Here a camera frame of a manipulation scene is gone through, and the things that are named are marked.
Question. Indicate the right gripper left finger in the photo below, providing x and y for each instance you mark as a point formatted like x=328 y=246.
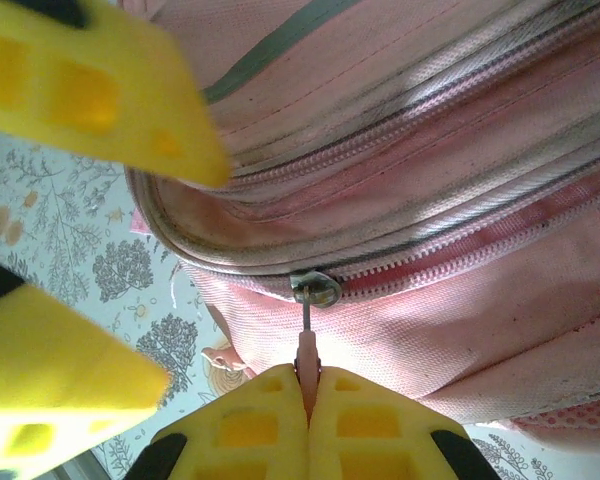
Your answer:
x=245 y=435

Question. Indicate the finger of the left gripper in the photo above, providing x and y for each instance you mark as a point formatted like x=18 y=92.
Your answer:
x=105 y=85
x=55 y=370

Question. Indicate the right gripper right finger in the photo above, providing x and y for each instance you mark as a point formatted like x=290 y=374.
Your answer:
x=380 y=435

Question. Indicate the pink school backpack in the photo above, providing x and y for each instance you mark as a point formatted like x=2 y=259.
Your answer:
x=380 y=150

